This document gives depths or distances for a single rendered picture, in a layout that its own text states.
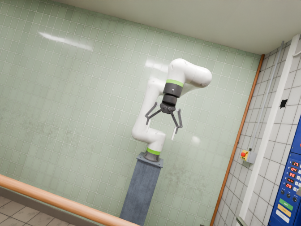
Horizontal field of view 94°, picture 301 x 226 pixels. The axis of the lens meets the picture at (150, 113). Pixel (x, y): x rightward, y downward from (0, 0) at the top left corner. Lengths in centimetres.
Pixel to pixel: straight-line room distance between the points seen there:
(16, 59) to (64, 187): 177
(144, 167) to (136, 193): 21
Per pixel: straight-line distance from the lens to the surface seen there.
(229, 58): 201
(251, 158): 162
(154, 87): 110
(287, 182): 133
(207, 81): 78
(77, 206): 61
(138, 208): 134
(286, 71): 172
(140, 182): 124
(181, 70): 72
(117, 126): 178
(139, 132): 113
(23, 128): 245
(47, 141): 224
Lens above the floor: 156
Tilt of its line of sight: 1 degrees up
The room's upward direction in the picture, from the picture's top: 17 degrees clockwise
